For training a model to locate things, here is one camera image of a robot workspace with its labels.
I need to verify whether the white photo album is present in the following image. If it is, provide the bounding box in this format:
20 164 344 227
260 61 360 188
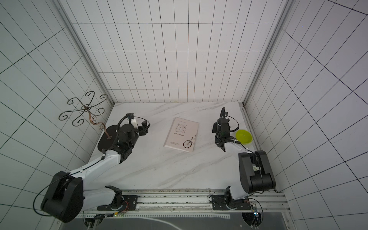
164 117 199 152

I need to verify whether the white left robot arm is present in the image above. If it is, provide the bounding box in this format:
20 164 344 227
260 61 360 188
40 114 150 223

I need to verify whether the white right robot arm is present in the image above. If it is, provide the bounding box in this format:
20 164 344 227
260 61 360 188
212 116 276 200

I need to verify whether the lime green plastic bowl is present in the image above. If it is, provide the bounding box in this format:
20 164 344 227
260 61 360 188
235 129 253 145

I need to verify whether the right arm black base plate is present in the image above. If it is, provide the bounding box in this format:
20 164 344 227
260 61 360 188
209 195 251 211

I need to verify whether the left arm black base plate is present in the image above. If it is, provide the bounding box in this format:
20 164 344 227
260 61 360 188
97 195 138 211

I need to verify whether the copper wire jewelry stand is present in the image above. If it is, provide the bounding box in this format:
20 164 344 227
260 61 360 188
58 91 117 152

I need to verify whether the aluminium mounting rail frame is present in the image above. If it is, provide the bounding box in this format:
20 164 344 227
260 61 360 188
57 188 291 230

